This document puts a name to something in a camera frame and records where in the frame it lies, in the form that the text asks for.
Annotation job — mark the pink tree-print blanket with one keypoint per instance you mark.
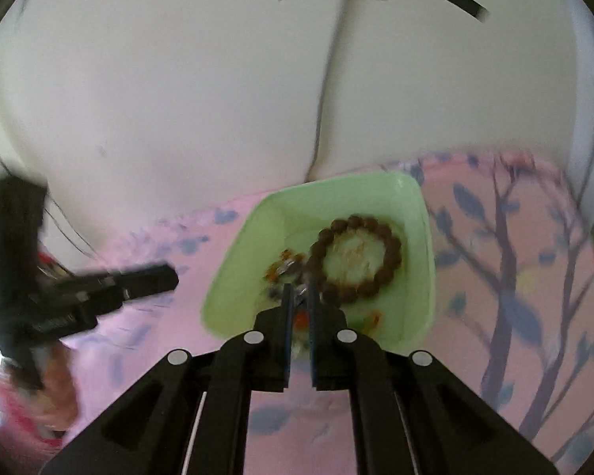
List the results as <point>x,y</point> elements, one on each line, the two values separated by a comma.
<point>475,307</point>

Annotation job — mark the person's left hand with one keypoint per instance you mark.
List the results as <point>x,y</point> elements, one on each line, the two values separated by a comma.
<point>59,396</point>

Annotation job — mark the light green plastic bowl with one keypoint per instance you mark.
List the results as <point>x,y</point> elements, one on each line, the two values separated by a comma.
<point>277,217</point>

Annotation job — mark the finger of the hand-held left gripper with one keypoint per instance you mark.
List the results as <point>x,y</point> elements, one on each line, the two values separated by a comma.
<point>138,282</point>

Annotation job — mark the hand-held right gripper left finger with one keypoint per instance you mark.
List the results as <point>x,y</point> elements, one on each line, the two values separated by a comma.
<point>288,316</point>

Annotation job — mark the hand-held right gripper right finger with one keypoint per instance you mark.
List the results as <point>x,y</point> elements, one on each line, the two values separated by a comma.
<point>314,316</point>

